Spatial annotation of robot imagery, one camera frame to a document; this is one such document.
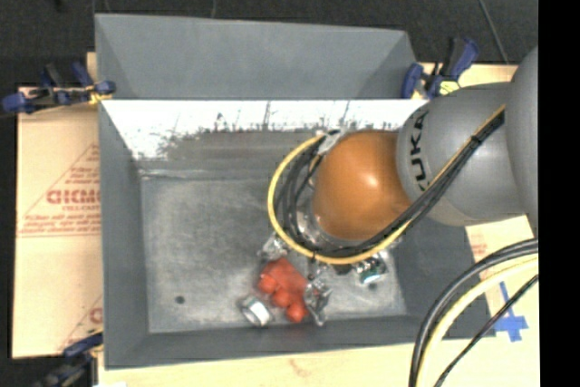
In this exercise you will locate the grey metal bin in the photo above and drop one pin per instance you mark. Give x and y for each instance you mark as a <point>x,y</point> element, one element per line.
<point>204,222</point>

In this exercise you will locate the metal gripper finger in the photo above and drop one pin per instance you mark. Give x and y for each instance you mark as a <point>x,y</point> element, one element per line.
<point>318,297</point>
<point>273,247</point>

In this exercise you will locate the black cylinder on white bracket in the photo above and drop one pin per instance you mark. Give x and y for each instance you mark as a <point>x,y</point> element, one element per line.
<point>343,269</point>

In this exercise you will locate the small clear glass cup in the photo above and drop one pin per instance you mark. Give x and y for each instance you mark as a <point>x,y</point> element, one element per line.
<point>256,311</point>

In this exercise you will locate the red lumpy toy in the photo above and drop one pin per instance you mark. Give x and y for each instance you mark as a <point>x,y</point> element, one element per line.
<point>283,283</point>

